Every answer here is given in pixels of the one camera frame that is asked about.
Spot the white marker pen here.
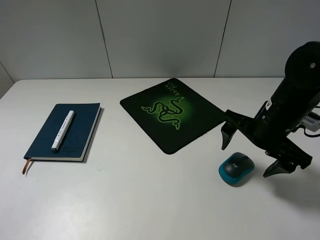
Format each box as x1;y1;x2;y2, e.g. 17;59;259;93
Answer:
51;110;75;153

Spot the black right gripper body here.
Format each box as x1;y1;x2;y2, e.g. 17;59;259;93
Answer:
225;105;313;168

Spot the black blue computer mouse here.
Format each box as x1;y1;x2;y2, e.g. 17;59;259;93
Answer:
218;152;255;186

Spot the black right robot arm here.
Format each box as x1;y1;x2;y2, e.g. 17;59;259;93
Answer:
221;41;320;178

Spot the dark blue notebook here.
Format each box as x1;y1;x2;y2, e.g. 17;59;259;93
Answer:
22;103;101;174

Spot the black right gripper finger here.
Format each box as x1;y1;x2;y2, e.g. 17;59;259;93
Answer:
220;121;237;150
263;159;297;178

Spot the black green mouse pad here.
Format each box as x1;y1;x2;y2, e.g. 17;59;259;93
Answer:
120;78;226;155

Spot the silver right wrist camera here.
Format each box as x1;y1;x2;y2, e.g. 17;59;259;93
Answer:
299;111;320;133

